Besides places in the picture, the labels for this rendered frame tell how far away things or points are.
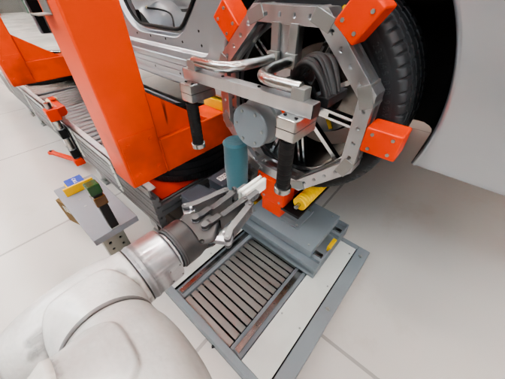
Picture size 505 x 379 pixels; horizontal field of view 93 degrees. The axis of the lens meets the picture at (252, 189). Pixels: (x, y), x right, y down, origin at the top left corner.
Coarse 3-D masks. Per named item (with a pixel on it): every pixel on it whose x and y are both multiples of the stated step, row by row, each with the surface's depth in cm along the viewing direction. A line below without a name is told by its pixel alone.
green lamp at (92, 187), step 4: (92, 180) 80; (84, 184) 79; (88, 184) 79; (92, 184) 79; (96, 184) 79; (84, 188) 80; (88, 188) 77; (92, 188) 78; (96, 188) 79; (100, 188) 80; (88, 192) 78; (92, 192) 79; (96, 192) 80; (100, 192) 81; (92, 196) 80
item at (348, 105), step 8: (304, 48) 87; (312, 48) 85; (352, 96) 84; (336, 104) 89; (344, 104) 87; (352, 104) 85; (344, 112) 89; (352, 112) 87; (320, 120) 97; (336, 128) 94
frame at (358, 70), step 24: (240, 24) 70; (264, 24) 70; (288, 24) 61; (312, 24) 57; (240, 48) 76; (336, 48) 56; (360, 48) 57; (360, 72) 56; (360, 96) 58; (360, 120) 61; (360, 144) 64; (264, 168) 95; (336, 168) 72
